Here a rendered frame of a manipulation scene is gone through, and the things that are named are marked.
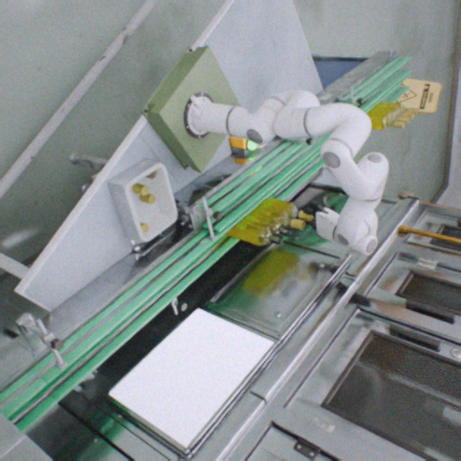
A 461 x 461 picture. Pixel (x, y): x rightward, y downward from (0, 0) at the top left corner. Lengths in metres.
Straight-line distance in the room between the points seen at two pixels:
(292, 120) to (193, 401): 0.83
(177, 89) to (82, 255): 0.60
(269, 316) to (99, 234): 0.61
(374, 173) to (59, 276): 0.96
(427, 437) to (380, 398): 0.15
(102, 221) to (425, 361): 1.06
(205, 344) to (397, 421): 0.58
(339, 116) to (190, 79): 0.54
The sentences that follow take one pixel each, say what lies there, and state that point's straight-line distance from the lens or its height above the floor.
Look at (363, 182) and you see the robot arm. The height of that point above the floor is 1.48.
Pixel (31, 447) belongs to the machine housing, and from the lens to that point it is 1.02.
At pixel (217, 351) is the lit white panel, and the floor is 1.18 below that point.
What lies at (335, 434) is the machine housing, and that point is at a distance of 1.35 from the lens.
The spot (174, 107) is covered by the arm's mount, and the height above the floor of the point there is 0.84.
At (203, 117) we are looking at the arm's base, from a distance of 1.61.
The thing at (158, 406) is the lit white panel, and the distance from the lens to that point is 1.42.
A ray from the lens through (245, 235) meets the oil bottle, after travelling 1.72.
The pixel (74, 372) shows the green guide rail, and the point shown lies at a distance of 1.49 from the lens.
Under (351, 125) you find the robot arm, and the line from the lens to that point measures 1.32.
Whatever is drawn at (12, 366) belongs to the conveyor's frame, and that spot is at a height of 0.85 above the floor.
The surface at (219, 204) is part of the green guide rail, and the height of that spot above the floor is 0.95.
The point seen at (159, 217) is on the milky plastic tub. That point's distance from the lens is 1.69.
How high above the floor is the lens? 1.97
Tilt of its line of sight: 36 degrees down
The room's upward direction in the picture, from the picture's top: 107 degrees clockwise
